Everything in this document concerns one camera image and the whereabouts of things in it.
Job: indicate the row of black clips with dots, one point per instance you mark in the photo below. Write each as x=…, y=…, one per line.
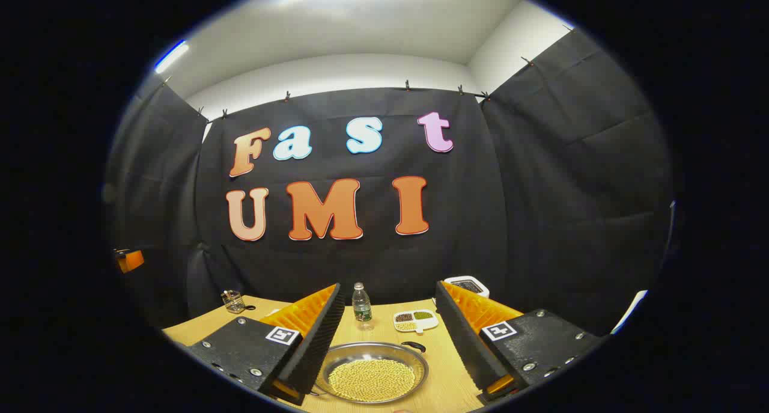
x=407, y=86

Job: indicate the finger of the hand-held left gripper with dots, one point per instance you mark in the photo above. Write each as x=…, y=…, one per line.
x=131, y=261

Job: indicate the black backdrop cloth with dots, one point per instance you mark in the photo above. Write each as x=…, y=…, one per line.
x=541, y=220

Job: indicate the clear plastic water bottle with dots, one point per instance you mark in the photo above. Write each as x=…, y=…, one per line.
x=361, y=308

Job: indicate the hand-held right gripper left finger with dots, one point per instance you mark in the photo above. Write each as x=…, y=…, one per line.
x=318, y=347

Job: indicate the green mung beans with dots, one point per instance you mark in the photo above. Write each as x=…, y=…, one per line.
x=423, y=315

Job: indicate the stainless steel pot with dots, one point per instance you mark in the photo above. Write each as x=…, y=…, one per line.
x=354, y=354

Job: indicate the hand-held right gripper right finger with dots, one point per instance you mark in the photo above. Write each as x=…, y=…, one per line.
x=459, y=341

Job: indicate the white divided dish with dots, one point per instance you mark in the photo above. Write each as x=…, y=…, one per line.
x=423, y=325

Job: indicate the white toaster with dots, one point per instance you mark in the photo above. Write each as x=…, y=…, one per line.
x=474, y=284

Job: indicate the small soybean portion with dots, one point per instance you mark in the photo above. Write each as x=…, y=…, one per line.
x=406, y=326

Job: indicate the pile of soybeans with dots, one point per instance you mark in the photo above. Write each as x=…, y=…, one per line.
x=372, y=380

